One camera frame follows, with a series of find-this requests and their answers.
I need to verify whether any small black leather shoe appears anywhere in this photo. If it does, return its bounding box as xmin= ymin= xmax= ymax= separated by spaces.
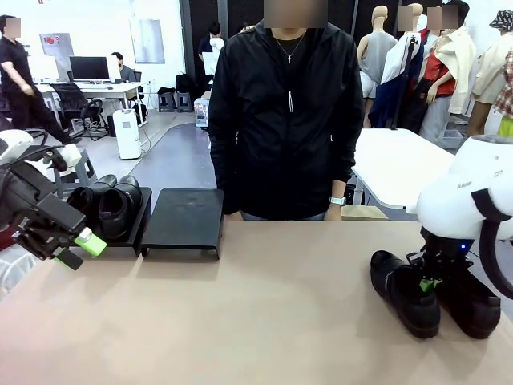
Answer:
xmin=66 ymin=174 xmax=118 ymax=225
xmin=98 ymin=175 xmax=143 ymax=242

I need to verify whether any large black leather shoe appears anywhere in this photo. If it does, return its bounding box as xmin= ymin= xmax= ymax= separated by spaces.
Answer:
xmin=434 ymin=260 xmax=503 ymax=340
xmin=369 ymin=250 xmax=442 ymax=340

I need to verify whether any black haired background person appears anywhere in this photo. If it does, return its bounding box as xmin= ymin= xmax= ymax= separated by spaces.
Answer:
xmin=198 ymin=22 xmax=224 ymax=75

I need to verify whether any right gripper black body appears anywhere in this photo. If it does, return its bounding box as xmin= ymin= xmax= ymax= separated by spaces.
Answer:
xmin=406 ymin=249 xmax=475 ymax=282

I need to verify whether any grey wall poster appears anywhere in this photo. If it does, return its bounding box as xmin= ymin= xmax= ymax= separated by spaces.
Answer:
xmin=130 ymin=18 xmax=166 ymax=64

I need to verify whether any white plastic sheet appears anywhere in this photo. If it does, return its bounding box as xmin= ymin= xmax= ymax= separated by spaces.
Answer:
xmin=0 ymin=244 xmax=41 ymax=300

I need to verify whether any mannequin in neon yellow pants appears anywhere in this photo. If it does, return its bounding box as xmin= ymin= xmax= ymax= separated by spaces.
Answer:
xmin=492 ymin=51 xmax=513 ymax=137

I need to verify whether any black computer monitor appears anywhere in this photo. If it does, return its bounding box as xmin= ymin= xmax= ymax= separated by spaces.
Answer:
xmin=69 ymin=55 xmax=111 ymax=81

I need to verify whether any grey plastic stool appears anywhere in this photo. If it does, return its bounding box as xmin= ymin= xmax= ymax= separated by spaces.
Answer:
xmin=54 ymin=148 xmax=97 ymax=197

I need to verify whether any person's right forearm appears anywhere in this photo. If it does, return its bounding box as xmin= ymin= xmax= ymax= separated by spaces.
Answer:
xmin=208 ymin=136 xmax=242 ymax=217

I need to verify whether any mannequin with bucket hat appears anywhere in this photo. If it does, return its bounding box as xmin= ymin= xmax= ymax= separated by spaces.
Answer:
xmin=466 ymin=10 xmax=513 ymax=137

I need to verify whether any mannequin in red top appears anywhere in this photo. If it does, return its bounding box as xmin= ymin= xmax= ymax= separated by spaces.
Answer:
xmin=418 ymin=0 xmax=478 ymax=136

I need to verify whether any dark red cloth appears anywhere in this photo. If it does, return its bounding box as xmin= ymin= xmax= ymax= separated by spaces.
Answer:
xmin=0 ymin=228 xmax=21 ymax=252

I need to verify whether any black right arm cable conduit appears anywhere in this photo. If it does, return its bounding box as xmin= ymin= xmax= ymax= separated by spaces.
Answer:
xmin=471 ymin=188 xmax=513 ymax=301

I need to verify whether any silver cross necklace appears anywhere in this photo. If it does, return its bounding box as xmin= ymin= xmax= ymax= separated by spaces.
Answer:
xmin=276 ymin=35 xmax=305 ymax=64

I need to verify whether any black metal shoe stand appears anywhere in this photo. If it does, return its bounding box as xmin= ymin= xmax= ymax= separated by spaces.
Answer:
xmin=139 ymin=187 xmax=225 ymax=261
xmin=82 ymin=186 xmax=153 ymax=257

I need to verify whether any wall poster with red signs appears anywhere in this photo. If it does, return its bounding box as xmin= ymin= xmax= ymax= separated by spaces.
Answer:
xmin=38 ymin=32 xmax=75 ymax=67

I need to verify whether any seated person in grey shirt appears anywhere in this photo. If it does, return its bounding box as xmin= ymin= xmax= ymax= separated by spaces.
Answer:
xmin=111 ymin=51 xmax=138 ymax=84

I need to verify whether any black backpack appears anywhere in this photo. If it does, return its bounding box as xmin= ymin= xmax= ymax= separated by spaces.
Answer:
xmin=175 ymin=73 xmax=196 ymax=95

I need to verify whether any white air purifier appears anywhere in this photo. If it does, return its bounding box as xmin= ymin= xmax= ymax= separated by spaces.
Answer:
xmin=112 ymin=108 xmax=143 ymax=160

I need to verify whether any brown cardboard box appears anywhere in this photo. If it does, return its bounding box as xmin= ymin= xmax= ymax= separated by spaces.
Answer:
xmin=343 ymin=204 xmax=392 ymax=221

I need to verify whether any mannequin in grey tank top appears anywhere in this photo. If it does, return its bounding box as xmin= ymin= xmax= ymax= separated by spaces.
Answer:
xmin=357 ymin=3 xmax=398 ymax=129

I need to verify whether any person in black jacket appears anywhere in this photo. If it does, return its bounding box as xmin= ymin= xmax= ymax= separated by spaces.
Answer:
xmin=207 ymin=19 xmax=366 ymax=222

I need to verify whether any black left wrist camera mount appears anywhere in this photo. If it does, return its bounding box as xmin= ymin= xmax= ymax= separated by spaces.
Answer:
xmin=0 ymin=159 xmax=57 ymax=232

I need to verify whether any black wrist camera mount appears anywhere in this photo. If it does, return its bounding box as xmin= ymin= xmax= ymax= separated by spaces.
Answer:
xmin=419 ymin=226 xmax=474 ymax=257
xmin=0 ymin=159 xmax=57 ymax=232

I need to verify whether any man in black shirt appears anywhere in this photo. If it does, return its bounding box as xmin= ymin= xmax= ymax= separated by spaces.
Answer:
xmin=0 ymin=14 xmax=72 ymax=146

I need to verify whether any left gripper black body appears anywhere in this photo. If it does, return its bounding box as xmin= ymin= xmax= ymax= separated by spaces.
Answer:
xmin=11 ymin=194 xmax=87 ymax=261

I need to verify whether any transparent computer case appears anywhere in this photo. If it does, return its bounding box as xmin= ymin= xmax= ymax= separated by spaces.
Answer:
xmin=193 ymin=98 xmax=210 ymax=128

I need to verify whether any mannequin in navy white jacket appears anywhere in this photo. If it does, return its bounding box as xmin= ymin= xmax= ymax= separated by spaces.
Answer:
xmin=368 ymin=3 xmax=426 ymax=130

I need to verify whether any large white table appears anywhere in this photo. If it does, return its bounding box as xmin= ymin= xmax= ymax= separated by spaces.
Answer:
xmin=351 ymin=127 xmax=468 ymax=209

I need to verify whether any black office chair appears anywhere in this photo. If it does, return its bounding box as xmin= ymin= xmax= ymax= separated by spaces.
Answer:
xmin=50 ymin=82 xmax=109 ymax=141

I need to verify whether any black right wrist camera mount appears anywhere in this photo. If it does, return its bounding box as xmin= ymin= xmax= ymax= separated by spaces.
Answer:
xmin=419 ymin=226 xmax=474 ymax=257

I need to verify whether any person's left forearm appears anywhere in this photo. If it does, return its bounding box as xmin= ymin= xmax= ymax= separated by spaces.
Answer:
xmin=329 ymin=132 xmax=364 ymax=200

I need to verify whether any long white office desk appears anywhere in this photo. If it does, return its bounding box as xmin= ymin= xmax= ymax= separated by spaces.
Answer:
xmin=34 ymin=79 xmax=144 ymax=133

